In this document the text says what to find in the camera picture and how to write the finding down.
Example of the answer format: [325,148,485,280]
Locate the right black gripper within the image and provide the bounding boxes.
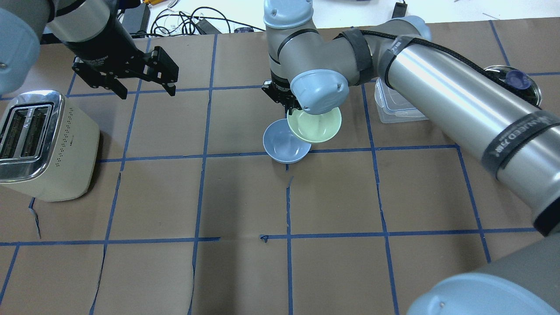
[261,77,302,115]

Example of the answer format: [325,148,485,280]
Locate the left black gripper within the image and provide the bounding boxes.
[63,15,179,100]

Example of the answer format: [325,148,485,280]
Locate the green bowl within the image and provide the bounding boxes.
[287,107,342,144]

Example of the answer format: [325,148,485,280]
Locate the blue bowl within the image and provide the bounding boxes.
[262,119,312,164]

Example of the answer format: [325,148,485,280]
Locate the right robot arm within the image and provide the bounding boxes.
[263,0,560,315]

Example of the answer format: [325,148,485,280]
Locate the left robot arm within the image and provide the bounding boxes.
[0,0,179,99]

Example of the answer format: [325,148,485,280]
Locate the black power adapter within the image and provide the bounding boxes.
[120,0,150,39]

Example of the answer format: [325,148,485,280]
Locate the clear plastic food container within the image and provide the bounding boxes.
[374,78,428,124]

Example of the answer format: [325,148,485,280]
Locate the cream toaster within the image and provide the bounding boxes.
[0,90,101,202]

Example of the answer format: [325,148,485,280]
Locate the black power brick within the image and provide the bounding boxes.
[391,0,408,19]

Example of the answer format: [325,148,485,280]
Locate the dark blue saucepan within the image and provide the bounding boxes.
[484,65,542,108]

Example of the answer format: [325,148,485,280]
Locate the tangled black cables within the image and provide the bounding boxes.
[151,5,267,37]

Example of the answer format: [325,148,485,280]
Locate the black braided cable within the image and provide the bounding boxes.
[361,29,543,110]

